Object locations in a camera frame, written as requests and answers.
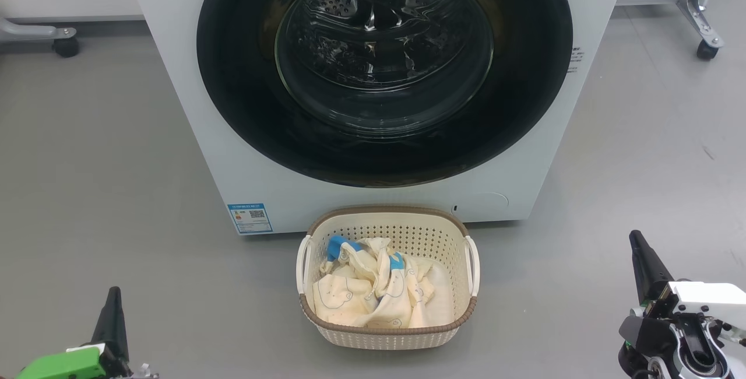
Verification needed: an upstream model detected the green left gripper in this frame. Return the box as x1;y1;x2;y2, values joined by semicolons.
16;287;130;379

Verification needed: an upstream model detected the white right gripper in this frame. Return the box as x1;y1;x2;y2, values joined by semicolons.
629;230;746;333

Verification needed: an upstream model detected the washing machine glass door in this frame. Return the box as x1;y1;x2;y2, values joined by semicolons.
196;0;573;188

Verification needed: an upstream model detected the cream garment with blue collar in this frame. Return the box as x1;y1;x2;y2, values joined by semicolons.
319;236;435;310

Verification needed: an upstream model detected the white front-load washing machine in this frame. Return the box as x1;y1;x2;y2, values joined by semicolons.
121;0;631;236

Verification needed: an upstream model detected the stainless steel washing machine drum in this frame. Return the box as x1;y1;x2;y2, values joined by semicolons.
279;0;494;97

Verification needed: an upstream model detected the blue energy label sticker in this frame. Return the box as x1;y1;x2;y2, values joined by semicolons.
227;203;273;234

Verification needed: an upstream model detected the metal leg with black caster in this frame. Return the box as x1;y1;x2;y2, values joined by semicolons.
0;17;80;58
676;0;726;61

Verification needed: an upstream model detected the cream perforated laundry basket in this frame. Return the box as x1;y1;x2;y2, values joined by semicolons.
295;205;481;350

